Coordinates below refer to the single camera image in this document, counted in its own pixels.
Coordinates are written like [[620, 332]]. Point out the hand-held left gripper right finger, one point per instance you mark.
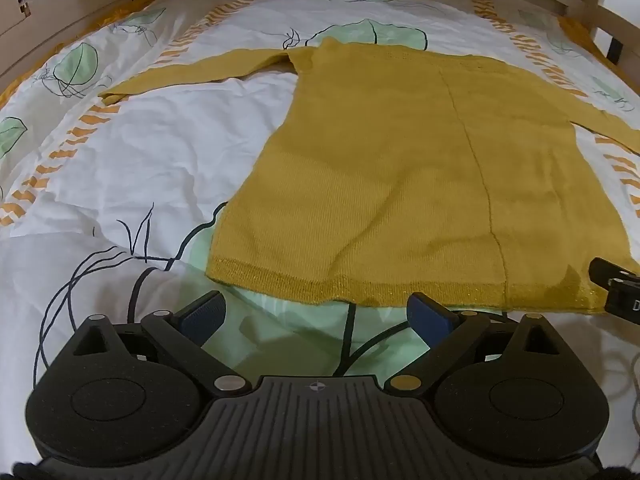
[[426, 317]]

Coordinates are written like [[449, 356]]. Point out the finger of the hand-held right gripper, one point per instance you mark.
[[602, 267]]

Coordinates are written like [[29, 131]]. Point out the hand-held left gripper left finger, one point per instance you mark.
[[204, 316]]

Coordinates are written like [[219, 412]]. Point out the yellow knit sweater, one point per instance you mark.
[[400, 170]]

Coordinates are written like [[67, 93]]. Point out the white leaf print blanket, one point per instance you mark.
[[125, 160]]

